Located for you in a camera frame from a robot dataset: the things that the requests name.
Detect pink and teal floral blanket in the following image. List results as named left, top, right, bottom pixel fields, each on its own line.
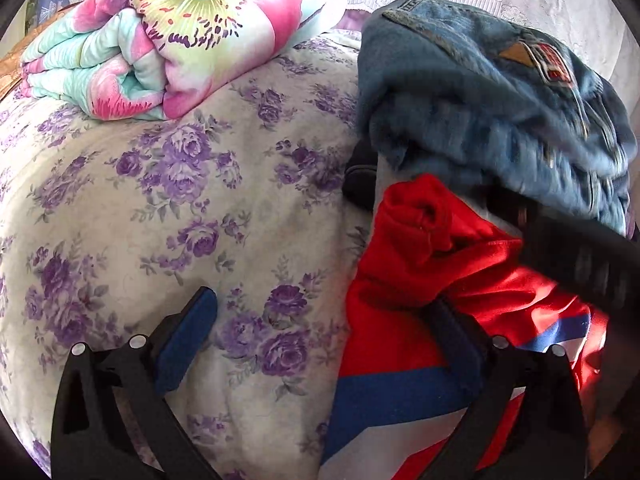
left=20, top=0, right=348, bottom=122

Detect purple floral bedsheet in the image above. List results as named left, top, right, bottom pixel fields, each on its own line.
left=0, top=30, right=381, bottom=480

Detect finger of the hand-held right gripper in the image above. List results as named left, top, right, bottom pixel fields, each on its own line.
left=345, top=135, right=383, bottom=211
left=485, top=192, right=640, bottom=311

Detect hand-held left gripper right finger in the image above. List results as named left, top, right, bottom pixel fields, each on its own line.
left=425, top=297, right=588, bottom=480

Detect red pants with blue stripe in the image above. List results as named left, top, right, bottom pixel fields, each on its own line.
left=317, top=172, right=611, bottom=480

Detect blue denim jeans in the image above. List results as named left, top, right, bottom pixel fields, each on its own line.
left=356, top=0, right=640, bottom=236

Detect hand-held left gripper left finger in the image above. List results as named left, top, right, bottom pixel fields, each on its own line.
left=50, top=286, right=221, bottom=480

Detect orange-brown cloth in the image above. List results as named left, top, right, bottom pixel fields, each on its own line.
left=0, top=5, right=71, bottom=103

